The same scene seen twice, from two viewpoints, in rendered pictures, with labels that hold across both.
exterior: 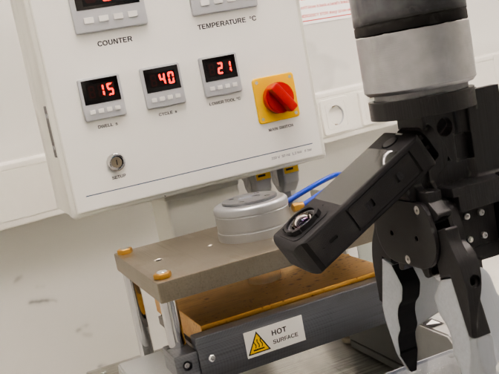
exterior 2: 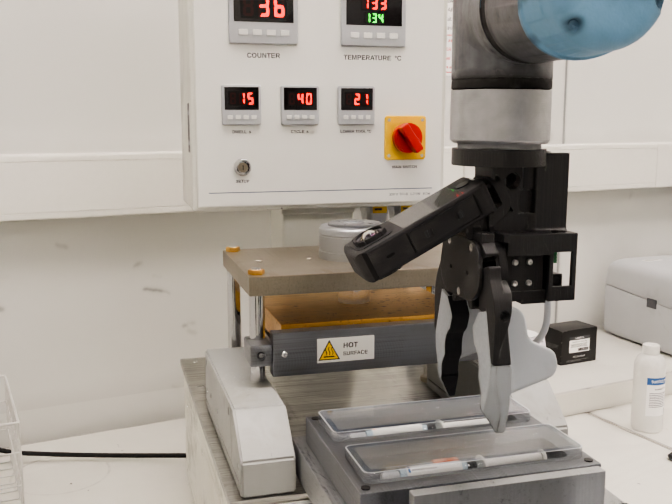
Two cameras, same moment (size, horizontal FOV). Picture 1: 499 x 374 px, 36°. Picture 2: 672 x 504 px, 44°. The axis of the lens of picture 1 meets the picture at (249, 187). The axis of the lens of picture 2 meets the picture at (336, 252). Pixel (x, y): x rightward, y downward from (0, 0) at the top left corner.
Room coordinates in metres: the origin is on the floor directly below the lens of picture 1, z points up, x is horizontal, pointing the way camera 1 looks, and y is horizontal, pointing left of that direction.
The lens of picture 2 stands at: (-0.12, -0.06, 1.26)
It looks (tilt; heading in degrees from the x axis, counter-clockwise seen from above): 9 degrees down; 5
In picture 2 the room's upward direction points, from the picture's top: straight up
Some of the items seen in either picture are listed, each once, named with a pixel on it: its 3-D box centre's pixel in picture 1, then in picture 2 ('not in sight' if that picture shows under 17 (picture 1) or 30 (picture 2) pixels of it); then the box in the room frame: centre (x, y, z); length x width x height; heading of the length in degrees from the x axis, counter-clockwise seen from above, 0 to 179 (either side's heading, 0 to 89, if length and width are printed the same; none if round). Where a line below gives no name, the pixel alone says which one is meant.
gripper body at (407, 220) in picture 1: (442, 177); (504, 226); (0.53, -0.13, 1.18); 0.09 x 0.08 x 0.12; 111
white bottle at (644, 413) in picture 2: not in sight; (648, 386); (1.25, -0.46, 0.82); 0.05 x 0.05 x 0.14
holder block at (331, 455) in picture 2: not in sight; (442, 451); (0.56, -0.09, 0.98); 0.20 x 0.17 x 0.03; 111
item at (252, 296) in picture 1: (270, 270); (360, 294); (0.80, -0.01, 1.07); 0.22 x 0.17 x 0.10; 111
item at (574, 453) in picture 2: not in sight; (463, 459); (0.52, -0.10, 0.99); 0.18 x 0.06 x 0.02; 111
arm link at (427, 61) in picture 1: (413, 64); (498, 121); (0.53, -0.12, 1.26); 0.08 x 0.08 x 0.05
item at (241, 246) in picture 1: (265, 247); (362, 273); (0.83, -0.01, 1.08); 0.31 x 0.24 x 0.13; 111
